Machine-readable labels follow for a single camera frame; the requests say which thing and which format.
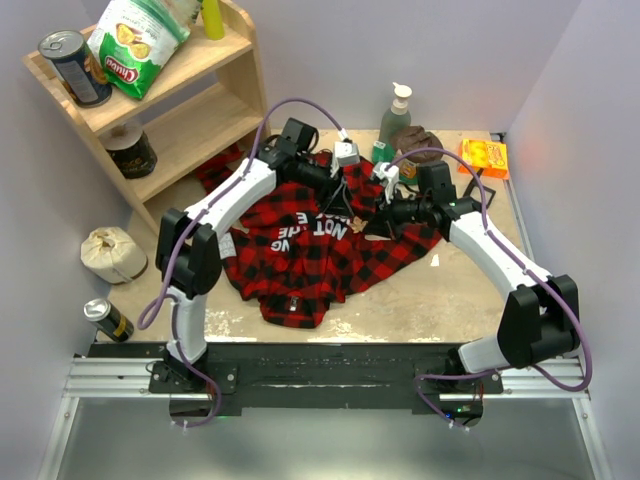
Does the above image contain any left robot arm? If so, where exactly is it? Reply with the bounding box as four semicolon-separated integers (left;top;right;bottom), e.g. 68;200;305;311
150;119;359;392

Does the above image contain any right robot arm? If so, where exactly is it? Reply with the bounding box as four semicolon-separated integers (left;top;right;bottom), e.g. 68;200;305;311
369;161;581;393

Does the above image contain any black paper-topped jar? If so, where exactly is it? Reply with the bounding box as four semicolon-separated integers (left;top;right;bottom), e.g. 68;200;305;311
100;120;157;179

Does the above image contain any orange snack box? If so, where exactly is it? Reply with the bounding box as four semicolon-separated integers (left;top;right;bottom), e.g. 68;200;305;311
459;138;510;180

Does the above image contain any black gold drink can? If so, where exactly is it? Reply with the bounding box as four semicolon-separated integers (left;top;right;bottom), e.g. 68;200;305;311
83;298;134;343

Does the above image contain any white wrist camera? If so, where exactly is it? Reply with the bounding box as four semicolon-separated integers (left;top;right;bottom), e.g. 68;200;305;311
330;141;360;178
371;162;399;204

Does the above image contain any green pouch with brown top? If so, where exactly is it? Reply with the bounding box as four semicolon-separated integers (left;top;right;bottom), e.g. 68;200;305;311
372;126;443;185

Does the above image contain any green chips bag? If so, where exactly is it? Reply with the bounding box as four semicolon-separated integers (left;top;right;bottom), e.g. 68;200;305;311
88;0;201;100

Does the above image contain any wooden shelf unit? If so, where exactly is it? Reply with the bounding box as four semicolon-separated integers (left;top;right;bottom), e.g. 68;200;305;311
23;1;270;233

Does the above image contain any orange leaf brooch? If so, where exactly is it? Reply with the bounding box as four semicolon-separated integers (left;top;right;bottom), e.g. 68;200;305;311
350;217;367;233

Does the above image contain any black square frame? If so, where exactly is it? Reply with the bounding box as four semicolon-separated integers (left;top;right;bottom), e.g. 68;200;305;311
463;179;496;209

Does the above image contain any red black plaid shirt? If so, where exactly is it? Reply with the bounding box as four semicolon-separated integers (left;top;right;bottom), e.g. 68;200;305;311
221;160;441;329

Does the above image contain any green soap dispenser bottle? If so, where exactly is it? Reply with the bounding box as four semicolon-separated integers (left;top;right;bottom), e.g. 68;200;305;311
378;82;412;145

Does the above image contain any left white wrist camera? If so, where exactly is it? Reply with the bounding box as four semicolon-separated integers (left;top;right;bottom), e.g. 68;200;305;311
330;141;360;178

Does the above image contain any aluminium rail frame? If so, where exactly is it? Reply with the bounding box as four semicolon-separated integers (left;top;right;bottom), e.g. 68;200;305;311
40;343;613;479

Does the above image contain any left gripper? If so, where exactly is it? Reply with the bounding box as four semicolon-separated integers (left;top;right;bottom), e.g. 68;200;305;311
294;155;354;218

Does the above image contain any blue tin can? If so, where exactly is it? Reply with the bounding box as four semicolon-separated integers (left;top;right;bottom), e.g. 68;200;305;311
38;30;112;108

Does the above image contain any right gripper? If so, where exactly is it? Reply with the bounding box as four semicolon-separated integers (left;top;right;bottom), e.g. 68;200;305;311
363;185;431;241

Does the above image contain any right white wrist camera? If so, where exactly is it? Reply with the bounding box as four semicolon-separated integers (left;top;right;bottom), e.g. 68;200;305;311
371;162;399;204

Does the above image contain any yellow bottle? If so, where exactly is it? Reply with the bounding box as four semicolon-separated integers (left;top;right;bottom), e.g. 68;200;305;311
201;0;225;40

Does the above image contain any white cloth sack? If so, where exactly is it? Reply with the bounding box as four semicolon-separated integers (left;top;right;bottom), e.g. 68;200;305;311
80;227;148;285

